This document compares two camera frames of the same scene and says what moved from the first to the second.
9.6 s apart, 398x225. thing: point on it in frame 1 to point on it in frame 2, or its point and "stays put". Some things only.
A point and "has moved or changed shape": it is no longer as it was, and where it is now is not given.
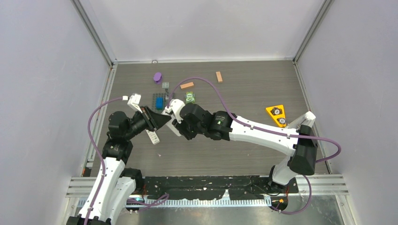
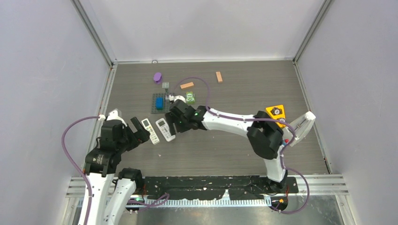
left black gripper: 154,121 to 138,137
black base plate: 211,187 stays put
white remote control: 173,124 has moved or changed shape
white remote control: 153,136 stays put
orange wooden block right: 219,77 stays put
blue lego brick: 159,103 stays put
